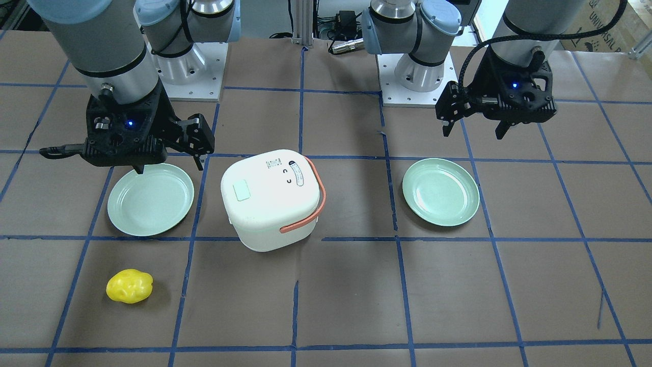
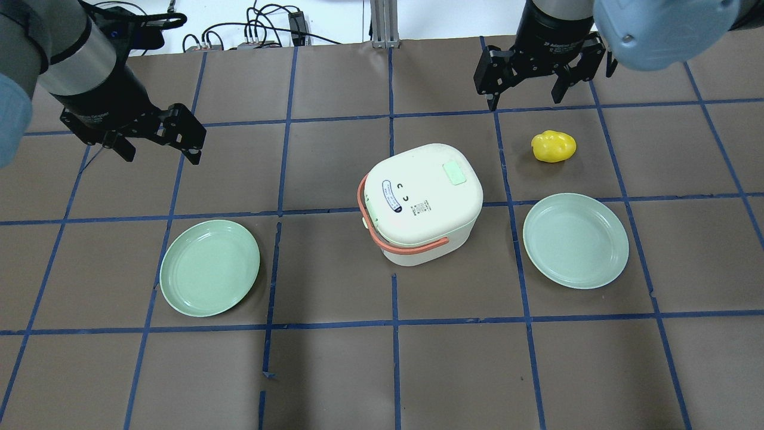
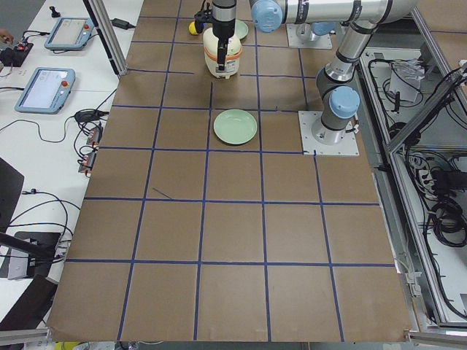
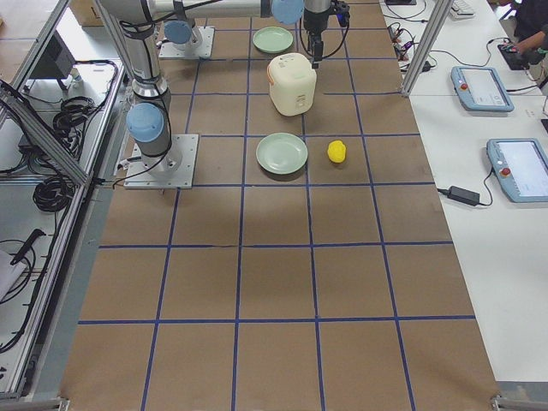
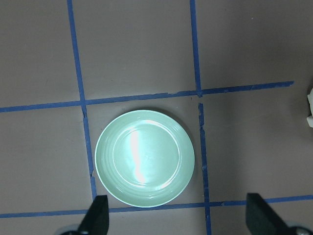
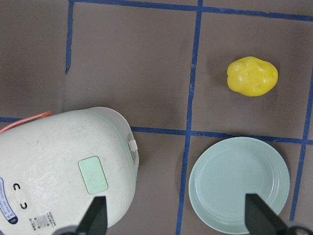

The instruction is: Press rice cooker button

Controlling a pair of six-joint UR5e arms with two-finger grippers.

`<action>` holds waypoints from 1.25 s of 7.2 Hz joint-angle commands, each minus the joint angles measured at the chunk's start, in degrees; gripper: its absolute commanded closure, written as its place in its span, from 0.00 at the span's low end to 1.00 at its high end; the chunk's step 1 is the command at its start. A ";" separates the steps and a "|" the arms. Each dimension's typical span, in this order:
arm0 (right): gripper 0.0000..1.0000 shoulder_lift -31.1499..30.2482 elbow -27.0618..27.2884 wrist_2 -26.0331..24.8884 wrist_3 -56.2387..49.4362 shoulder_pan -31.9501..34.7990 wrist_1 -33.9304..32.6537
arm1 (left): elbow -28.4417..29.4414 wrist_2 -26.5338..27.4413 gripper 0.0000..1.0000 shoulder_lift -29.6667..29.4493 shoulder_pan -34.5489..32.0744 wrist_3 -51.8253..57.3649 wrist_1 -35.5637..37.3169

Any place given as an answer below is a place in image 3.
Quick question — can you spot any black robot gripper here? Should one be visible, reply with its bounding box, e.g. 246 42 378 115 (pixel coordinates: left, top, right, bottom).
212 0 234 71

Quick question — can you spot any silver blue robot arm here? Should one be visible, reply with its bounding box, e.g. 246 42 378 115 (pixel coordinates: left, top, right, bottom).
250 1 417 145

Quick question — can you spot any white orange rice cooker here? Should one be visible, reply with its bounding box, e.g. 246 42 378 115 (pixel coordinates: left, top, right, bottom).
203 28 242 79

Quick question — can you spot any green plate behind cooker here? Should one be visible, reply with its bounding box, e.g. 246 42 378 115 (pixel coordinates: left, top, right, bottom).
234 20 249 40

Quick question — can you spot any yellow ball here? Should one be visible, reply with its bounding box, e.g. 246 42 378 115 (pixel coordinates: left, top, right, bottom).
188 21 199 36

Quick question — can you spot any green plate near centre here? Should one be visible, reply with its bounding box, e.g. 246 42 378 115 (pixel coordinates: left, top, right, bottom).
214 109 258 145

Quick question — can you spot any black power adapter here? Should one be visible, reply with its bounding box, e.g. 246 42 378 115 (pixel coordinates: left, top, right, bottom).
111 18 136 30

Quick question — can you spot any upper teach pendant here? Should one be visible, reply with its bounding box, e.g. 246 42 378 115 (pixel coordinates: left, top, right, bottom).
45 17 94 50

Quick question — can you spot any teach pendant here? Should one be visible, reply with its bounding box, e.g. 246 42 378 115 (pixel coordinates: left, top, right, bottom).
15 67 76 114
45 17 94 50

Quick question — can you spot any lower teach pendant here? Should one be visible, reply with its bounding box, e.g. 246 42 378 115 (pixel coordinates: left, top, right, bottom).
15 67 76 114

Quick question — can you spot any brown paper mat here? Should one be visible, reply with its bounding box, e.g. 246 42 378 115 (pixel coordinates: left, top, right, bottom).
47 1 411 342

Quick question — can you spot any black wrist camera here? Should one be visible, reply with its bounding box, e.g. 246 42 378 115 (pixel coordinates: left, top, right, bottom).
194 9 212 34

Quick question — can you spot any aluminium frame post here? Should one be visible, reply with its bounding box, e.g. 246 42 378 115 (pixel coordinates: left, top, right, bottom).
83 0 128 77

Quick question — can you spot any black mouse with cable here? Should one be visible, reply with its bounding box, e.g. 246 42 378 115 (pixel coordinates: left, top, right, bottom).
74 109 109 123

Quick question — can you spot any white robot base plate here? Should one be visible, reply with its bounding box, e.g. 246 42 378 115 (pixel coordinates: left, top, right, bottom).
298 111 359 157

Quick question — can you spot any black camera stand base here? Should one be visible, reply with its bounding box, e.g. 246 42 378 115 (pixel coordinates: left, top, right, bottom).
1 231 61 280

